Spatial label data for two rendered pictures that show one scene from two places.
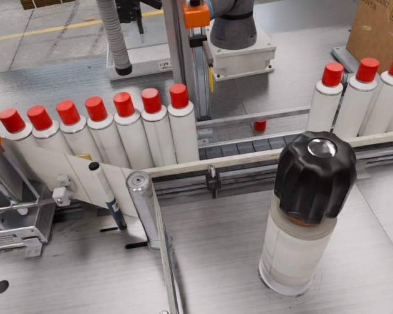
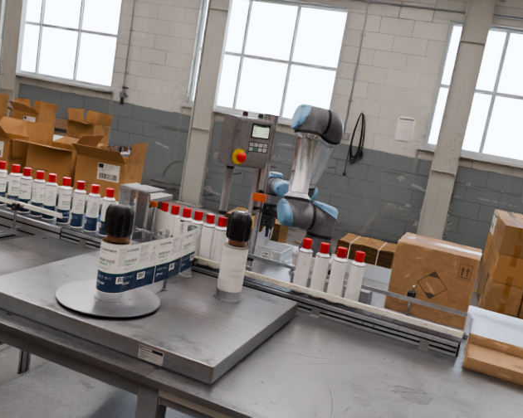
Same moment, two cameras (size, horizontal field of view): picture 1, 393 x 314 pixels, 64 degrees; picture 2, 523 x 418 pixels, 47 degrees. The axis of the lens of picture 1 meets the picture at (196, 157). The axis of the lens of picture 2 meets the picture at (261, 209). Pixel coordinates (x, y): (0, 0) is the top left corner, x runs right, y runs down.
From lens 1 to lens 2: 181 cm
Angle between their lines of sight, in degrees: 42
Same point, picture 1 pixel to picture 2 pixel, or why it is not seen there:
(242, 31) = (315, 245)
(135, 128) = (208, 230)
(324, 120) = (299, 269)
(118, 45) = (224, 198)
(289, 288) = (221, 294)
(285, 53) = not seen: hidden behind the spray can
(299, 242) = (226, 249)
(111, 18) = (227, 186)
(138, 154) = (203, 247)
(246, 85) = not seen: hidden behind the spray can
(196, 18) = (257, 196)
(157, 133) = (217, 237)
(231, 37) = not seen: hidden behind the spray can
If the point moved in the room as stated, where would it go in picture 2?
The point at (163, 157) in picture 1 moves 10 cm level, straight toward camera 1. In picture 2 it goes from (214, 255) to (204, 260)
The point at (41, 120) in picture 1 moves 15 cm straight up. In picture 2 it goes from (175, 209) to (180, 172)
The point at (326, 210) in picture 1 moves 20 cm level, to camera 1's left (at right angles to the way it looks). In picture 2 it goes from (235, 232) to (183, 218)
